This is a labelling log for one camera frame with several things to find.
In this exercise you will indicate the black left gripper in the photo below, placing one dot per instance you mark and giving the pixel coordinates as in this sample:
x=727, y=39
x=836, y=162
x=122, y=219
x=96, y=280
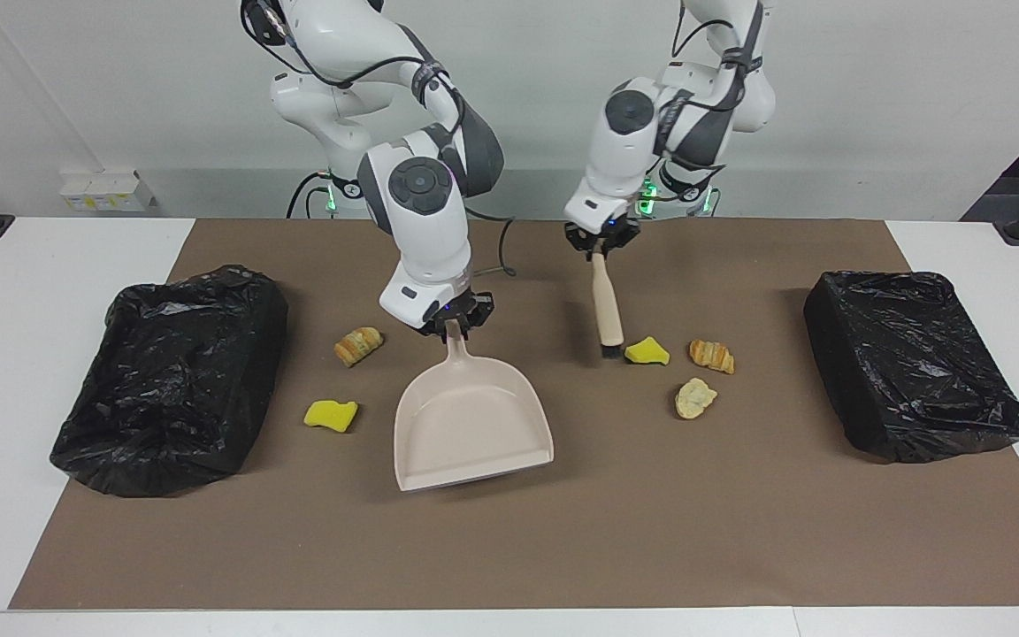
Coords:
x=602, y=237

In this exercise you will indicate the pale bread chunk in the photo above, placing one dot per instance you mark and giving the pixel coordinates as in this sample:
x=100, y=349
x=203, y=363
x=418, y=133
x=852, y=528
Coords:
x=695, y=399

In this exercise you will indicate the yellow wedge sponge piece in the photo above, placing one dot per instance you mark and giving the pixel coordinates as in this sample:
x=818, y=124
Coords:
x=647, y=353

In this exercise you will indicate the white power strip box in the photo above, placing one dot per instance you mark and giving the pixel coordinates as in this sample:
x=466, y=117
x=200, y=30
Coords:
x=107, y=190

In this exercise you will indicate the taut black bag trash bin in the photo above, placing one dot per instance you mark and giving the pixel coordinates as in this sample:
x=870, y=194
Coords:
x=907, y=372

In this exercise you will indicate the orange striped croissant piece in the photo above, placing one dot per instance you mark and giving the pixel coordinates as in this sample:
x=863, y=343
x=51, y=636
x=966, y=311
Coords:
x=711, y=356

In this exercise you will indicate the striped croissant bread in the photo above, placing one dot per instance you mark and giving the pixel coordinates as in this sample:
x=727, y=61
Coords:
x=358, y=346

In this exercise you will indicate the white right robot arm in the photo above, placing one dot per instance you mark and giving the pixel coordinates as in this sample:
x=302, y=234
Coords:
x=425, y=239

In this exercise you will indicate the crumpled black bag trash bin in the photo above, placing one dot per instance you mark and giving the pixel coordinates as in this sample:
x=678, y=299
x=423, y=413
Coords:
x=173, y=425

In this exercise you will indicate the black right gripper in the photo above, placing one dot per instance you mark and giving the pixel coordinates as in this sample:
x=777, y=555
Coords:
x=461, y=308

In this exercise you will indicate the beige plastic dustpan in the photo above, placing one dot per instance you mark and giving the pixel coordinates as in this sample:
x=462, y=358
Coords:
x=465, y=425

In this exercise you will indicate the brown paper table mat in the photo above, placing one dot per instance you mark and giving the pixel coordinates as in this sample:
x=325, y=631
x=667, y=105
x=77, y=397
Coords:
x=509, y=548

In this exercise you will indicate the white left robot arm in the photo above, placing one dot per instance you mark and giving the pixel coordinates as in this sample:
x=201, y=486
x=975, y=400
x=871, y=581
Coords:
x=616, y=168

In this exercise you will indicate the beige hand brush black bristles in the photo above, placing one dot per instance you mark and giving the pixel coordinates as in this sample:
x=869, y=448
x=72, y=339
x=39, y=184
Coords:
x=607, y=301

